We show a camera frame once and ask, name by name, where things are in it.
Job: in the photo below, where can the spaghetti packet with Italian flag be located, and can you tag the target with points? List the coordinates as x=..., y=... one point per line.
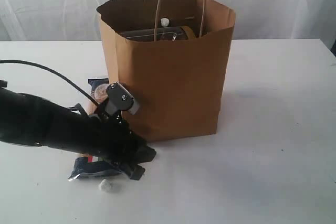
x=86, y=165

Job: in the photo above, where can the white crumb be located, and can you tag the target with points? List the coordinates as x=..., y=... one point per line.
x=105, y=186
x=165, y=22

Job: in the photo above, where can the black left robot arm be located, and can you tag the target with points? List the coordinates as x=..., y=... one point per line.
x=29, y=120

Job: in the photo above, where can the clear jar with yellow lid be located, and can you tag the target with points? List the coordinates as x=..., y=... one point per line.
x=163, y=33

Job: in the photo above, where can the large brown paper bag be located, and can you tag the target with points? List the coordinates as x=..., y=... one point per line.
x=178, y=84

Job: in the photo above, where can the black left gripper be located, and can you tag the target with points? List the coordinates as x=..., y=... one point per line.
x=113, y=139

